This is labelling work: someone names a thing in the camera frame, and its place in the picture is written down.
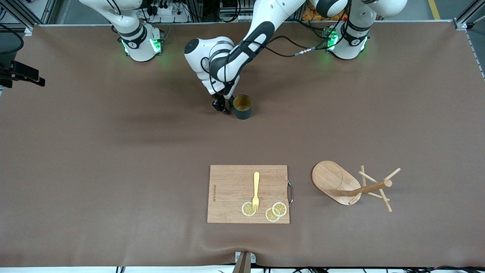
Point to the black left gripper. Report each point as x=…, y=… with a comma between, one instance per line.
x=221, y=104

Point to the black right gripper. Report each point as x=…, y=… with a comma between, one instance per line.
x=5, y=71

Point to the teal cup with yellow inside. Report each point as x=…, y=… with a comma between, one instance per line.
x=243, y=110

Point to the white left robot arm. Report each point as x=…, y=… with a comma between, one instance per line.
x=235, y=57

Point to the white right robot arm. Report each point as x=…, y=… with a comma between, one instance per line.
x=140, y=49

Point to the wooden mug tree rack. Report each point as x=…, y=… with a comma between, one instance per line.
x=329, y=178

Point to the yellow plastic fork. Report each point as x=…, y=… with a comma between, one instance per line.
x=256, y=182

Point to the bamboo cutting board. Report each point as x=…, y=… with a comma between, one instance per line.
x=231, y=189

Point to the grey electronics box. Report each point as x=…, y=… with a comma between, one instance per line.
x=235, y=17

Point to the lemon slice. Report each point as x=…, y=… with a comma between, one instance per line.
x=246, y=209
x=269, y=217
x=280, y=208

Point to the white power strip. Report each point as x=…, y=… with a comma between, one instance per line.
x=168, y=12

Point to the aluminium frame post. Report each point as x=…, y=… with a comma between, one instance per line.
x=468, y=15
x=38, y=11

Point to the metal table edge bracket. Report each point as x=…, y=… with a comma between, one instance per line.
x=243, y=263

